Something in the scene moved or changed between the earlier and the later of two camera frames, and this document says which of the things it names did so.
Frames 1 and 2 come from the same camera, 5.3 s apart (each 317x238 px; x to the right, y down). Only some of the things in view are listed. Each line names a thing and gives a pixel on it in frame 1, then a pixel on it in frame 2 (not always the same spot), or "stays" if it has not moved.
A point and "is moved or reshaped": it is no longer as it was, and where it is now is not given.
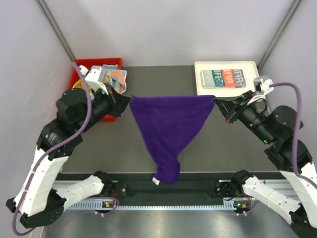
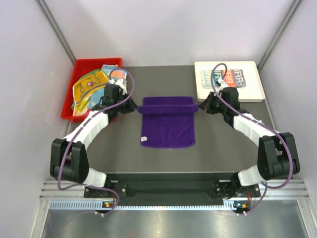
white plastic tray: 250,70 stays
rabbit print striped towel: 230,78 stays
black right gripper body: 250,116 -> 212,106
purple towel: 166,123 is moved or reshaped
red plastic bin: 77,77 stays
